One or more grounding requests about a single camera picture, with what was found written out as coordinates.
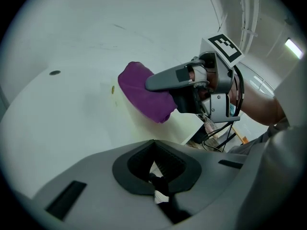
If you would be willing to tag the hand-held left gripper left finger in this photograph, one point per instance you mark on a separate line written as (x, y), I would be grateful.
(84, 171)

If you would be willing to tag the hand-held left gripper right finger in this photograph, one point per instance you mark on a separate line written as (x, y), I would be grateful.
(211, 176)

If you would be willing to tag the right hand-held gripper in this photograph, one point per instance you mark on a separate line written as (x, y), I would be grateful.
(223, 80)

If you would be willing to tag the purple cloth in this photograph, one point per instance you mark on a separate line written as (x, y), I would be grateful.
(144, 97)

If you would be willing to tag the person's right forearm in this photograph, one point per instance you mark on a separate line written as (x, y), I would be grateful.
(259, 104)

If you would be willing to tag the white table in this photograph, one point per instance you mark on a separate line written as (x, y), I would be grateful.
(60, 118)

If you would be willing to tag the person's grey t-shirt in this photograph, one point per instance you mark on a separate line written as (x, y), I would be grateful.
(283, 176)

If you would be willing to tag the white window blind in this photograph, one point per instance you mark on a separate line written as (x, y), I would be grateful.
(260, 86)

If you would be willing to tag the ceiling light panel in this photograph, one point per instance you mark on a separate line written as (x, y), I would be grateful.
(294, 48)

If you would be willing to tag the white wall conduit pipes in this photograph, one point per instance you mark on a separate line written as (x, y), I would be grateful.
(250, 20)

